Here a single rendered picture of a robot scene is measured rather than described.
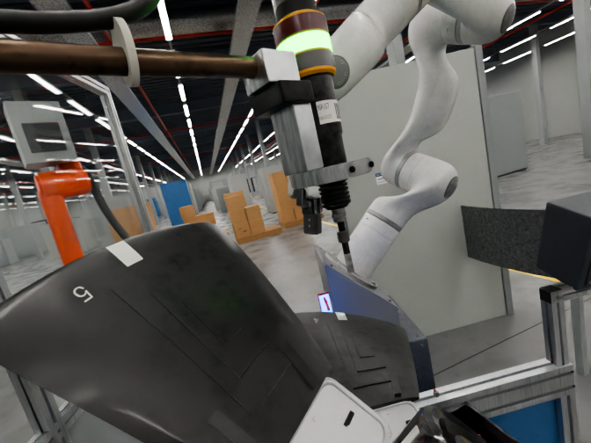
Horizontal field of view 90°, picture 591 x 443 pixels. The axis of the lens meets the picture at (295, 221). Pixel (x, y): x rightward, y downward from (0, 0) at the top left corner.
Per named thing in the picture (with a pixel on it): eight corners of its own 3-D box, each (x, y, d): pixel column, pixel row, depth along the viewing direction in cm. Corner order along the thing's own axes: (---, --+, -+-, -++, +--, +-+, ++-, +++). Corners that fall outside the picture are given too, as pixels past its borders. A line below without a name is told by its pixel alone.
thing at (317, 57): (308, 64, 21) (304, 46, 21) (273, 87, 24) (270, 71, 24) (346, 67, 24) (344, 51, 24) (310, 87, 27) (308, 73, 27)
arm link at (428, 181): (375, 219, 101) (415, 159, 98) (423, 246, 88) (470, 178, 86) (360, 207, 92) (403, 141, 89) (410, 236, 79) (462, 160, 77)
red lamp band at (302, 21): (300, 25, 21) (295, 7, 20) (266, 54, 24) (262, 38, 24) (340, 32, 23) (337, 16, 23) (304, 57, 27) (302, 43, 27)
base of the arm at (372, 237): (321, 249, 102) (350, 203, 100) (366, 276, 104) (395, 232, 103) (330, 264, 83) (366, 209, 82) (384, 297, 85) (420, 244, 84)
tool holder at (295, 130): (314, 189, 19) (279, 31, 18) (258, 198, 25) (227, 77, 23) (390, 166, 25) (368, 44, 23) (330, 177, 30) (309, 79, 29)
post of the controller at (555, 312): (558, 366, 71) (550, 292, 68) (546, 359, 74) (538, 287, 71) (569, 364, 71) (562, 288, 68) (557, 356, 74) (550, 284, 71)
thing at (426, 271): (367, 353, 226) (302, 51, 190) (364, 350, 230) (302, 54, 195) (514, 313, 231) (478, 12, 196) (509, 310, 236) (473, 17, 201)
